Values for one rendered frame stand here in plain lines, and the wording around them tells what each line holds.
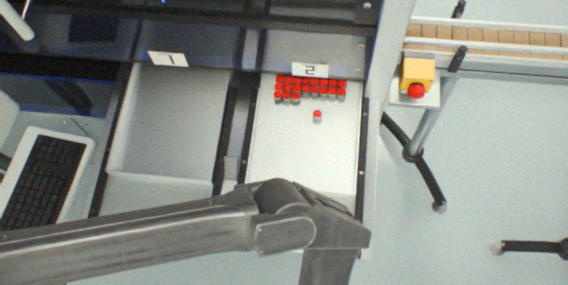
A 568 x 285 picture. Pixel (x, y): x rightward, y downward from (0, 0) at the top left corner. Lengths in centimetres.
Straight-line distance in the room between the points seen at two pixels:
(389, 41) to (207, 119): 51
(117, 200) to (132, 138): 16
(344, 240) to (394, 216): 158
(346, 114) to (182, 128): 42
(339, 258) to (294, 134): 72
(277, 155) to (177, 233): 76
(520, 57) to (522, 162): 99
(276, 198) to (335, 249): 9
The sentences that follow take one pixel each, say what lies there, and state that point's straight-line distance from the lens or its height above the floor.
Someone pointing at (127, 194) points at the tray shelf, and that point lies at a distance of 137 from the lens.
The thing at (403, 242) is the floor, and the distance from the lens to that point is 220.
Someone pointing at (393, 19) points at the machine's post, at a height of 125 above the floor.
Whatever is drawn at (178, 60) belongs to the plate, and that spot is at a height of 102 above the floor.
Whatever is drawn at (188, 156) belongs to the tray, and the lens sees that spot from 136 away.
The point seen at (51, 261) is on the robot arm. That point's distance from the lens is 60.
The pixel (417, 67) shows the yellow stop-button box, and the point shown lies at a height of 103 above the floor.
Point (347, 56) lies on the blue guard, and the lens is 121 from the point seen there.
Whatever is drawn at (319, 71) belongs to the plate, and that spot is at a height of 102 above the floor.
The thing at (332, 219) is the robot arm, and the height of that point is 153.
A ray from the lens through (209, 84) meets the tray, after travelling 143.
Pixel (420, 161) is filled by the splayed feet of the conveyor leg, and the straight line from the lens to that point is 216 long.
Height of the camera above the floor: 213
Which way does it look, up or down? 66 degrees down
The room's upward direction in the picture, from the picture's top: 6 degrees counter-clockwise
